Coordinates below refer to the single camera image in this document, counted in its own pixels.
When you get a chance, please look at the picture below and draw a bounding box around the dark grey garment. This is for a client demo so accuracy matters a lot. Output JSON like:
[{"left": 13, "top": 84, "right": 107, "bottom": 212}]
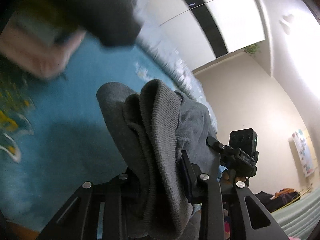
[{"left": 1, "top": 0, "right": 142, "bottom": 47}]

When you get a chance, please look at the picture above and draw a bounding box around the person's right hand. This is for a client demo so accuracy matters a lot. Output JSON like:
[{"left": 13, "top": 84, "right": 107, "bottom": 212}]
[{"left": 220, "top": 169, "right": 247, "bottom": 184}]

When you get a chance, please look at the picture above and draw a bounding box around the pink folded garment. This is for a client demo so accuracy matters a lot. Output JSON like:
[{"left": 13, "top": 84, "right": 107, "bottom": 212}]
[{"left": 1, "top": 24, "right": 86, "bottom": 80}]

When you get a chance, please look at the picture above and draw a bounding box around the grey knit sweater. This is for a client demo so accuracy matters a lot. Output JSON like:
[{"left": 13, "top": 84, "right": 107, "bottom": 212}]
[{"left": 97, "top": 79, "right": 219, "bottom": 239}]

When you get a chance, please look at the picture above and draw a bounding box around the white air conditioner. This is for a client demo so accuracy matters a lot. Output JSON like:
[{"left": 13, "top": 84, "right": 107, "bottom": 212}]
[{"left": 292, "top": 129, "right": 315, "bottom": 178}]

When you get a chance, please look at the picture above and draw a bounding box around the teal floral bed blanket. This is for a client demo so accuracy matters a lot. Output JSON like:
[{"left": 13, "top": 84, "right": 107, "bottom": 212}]
[{"left": 1, "top": 35, "right": 175, "bottom": 231}]

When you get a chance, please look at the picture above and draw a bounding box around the hanging clothes rack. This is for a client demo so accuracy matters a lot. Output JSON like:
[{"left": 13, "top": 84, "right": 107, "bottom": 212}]
[{"left": 255, "top": 188, "right": 303, "bottom": 213}]

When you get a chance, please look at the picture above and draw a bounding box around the light blue floral duvet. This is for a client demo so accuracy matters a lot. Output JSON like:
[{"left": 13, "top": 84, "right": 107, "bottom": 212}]
[{"left": 133, "top": 0, "right": 218, "bottom": 133}]

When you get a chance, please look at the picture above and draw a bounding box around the white black sliding wardrobe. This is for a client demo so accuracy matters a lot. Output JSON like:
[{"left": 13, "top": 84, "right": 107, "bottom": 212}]
[{"left": 145, "top": 0, "right": 265, "bottom": 70}]

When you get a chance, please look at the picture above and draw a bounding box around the hanging green plant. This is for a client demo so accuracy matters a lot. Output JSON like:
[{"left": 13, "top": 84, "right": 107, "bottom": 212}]
[{"left": 244, "top": 43, "right": 261, "bottom": 57}]

